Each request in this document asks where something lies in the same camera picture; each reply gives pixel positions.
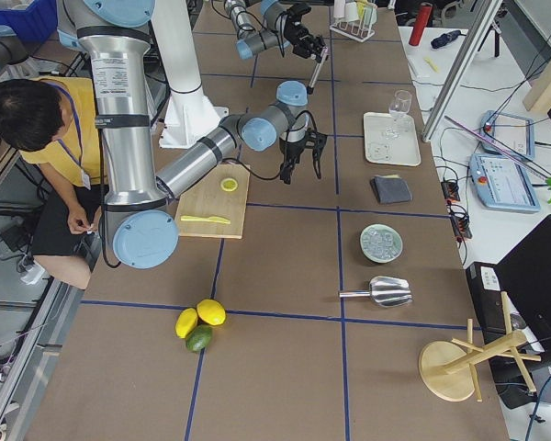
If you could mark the yellow lemon upper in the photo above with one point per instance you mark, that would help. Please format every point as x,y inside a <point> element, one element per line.
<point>211,312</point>

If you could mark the clear wine glass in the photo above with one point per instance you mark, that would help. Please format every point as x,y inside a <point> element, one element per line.
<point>398,108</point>

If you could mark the yellow plastic knife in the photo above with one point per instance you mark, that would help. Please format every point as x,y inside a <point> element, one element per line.
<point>211,219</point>

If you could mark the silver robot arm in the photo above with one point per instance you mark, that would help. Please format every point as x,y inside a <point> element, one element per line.
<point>263,25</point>
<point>116,35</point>

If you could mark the white cup drying rack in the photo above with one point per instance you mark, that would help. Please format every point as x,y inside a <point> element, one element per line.
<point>354,20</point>

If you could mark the bamboo cutting board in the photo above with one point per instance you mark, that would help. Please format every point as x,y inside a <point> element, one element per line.
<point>206,198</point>

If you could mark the cream bear tray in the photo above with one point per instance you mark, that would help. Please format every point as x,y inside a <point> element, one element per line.
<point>380,149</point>

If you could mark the green bowl of ice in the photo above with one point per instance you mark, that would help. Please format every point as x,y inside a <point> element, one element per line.
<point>380,243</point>

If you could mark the blue teach pendant far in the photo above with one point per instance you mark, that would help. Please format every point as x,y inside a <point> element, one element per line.
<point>508,131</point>

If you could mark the green lime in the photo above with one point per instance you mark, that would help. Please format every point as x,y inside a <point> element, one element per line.
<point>199,338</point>

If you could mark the aluminium frame post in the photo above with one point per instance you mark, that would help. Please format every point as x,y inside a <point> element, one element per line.
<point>485,16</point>

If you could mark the wooden cup tree stand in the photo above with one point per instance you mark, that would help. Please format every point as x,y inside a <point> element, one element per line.
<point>448,368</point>

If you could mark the blue teach pendant near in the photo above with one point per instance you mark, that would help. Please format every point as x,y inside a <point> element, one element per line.
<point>502,184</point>

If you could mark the dark blue folded umbrella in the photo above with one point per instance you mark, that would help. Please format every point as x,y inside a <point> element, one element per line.
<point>446,38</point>

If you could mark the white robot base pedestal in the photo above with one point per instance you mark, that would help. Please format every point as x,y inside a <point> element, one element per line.
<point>190,114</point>

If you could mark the remaining lemon slices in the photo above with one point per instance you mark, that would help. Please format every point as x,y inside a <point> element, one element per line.
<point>229,184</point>

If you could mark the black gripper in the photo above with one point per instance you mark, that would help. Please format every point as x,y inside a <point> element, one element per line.
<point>299,34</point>
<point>293,150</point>

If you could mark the red cylinder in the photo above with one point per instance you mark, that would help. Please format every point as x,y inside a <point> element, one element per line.
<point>423,18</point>

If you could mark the grey folded cloth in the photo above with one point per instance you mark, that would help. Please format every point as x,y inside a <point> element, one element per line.
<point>390,189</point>

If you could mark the yellow lemon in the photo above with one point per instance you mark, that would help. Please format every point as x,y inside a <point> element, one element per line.
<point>186,322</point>
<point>211,312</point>

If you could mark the black monitor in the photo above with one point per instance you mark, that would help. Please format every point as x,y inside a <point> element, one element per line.
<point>524,273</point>

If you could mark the person in yellow shirt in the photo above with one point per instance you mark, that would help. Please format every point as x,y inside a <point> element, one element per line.
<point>51,122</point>

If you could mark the blue teach pendant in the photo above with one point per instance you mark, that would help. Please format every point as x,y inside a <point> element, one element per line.
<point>502,184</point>
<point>508,131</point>

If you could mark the steel muddler black tip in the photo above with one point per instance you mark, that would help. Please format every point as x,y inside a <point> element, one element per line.
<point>314,77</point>

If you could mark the steel ice scoop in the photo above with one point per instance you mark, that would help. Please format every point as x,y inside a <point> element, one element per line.
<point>385,292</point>

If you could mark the yellow lemon left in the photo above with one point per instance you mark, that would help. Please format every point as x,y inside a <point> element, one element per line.
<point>186,322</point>

